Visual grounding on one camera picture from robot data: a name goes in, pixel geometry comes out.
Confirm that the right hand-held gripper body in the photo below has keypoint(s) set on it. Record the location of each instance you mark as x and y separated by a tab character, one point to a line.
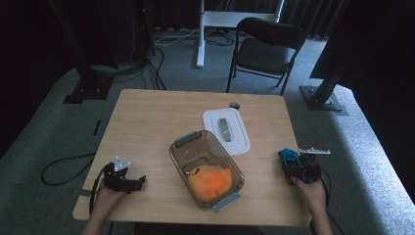
310	169

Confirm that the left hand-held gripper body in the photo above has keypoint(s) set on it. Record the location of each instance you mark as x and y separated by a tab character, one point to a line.
115	181

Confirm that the blue toy car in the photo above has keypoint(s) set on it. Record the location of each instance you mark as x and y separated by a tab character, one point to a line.
288	156

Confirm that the brown transparent storage box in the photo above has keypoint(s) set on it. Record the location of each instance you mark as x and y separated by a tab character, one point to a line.
195	153

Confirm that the white storage box lid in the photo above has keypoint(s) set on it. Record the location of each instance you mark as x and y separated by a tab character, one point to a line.
236	130

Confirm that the orange plush toy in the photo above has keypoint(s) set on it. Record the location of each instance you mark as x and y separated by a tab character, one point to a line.
210	182

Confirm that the person's left hand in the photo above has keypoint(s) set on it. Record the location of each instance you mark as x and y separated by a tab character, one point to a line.
106	200

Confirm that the person's right hand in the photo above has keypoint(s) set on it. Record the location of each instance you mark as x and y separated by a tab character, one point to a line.
313	194

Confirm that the grey tape piece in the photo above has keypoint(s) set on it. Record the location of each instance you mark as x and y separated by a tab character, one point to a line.
84	193

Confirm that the black tape strip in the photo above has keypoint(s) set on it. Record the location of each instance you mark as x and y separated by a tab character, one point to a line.
96	128

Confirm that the black metal stand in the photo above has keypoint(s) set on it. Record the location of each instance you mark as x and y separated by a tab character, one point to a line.
321	98
89	88

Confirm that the black folding chair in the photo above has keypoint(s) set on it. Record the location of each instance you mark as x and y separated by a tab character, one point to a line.
264	54

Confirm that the dark curtain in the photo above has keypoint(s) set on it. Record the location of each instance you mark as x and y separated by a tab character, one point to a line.
313	16

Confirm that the white desk frame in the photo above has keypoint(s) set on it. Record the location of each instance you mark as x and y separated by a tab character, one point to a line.
228	19

